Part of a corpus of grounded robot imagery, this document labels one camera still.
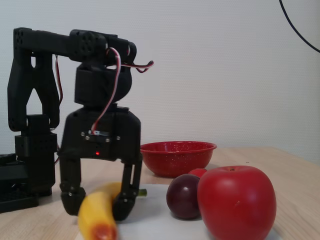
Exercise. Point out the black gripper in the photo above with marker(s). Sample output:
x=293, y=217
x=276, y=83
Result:
x=75, y=136

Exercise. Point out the black slotted gripper finger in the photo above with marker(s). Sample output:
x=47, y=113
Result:
x=125, y=205

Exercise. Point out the yellow toy banana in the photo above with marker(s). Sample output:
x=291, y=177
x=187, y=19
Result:
x=96, y=212

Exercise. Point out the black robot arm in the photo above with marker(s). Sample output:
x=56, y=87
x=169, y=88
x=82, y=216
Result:
x=50, y=42

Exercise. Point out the black ribbed robot base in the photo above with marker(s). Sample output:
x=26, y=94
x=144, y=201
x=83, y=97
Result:
x=12, y=175

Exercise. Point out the red speckled bowl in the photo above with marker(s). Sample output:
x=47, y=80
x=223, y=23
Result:
x=180, y=160

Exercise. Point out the white paper sheet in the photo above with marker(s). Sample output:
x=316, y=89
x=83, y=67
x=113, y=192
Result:
x=155, y=225

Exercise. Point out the dark purple toy plum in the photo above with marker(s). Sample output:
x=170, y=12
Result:
x=183, y=197

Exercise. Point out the red toy strawberry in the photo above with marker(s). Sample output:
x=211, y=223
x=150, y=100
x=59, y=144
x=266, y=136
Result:
x=197, y=172

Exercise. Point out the red toy apple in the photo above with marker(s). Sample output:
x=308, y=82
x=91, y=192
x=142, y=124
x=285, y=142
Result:
x=235, y=202

